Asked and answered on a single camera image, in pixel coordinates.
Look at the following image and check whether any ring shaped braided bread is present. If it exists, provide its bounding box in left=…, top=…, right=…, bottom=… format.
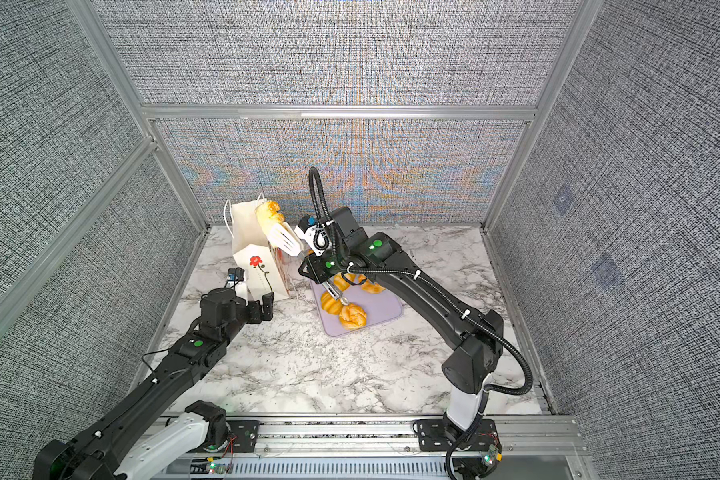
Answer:
left=361, top=279, right=385, bottom=294

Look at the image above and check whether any flaky knot pastry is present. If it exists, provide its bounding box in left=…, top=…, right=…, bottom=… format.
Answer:
left=339, top=304, right=368, bottom=331

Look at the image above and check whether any braided loaf pastry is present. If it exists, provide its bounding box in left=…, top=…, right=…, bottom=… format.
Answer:
left=254, top=200, right=285, bottom=236

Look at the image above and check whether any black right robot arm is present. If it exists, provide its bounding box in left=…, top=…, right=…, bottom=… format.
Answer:
left=296, top=207, right=511, bottom=437

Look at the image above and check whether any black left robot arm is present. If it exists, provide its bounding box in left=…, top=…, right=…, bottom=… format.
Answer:
left=32, top=287, right=275, bottom=479

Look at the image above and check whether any golden croissant middle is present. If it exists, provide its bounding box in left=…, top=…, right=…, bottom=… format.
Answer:
left=332, top=274, right=350, bottom=292

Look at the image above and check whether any striped croissant near left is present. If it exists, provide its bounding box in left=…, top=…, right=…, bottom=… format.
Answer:
left=320, top=292, right=344, bottom=316

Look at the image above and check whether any lilac plastic tray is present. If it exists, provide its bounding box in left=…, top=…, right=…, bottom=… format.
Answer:
left=311, top=274, right=403, bottom=337

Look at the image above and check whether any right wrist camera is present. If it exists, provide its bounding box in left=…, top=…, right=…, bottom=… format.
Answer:
left=295, top=215, right=330, bottom=257

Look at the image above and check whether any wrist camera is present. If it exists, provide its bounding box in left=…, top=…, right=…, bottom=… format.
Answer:
left=225, top=267, right=248, bottom=300
left=295, top=215, right=330, bottom=257

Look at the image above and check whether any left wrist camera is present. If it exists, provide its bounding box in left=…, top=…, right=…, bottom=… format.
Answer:
left=225, top=267, right=248, bottom=300

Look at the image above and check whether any black corrugated cable conduit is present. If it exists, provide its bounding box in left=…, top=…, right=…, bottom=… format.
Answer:
left=307, top=166, right=534, bottom=397

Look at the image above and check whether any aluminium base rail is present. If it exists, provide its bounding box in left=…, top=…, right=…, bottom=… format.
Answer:
left=83, top=413, right=595, bottom=480

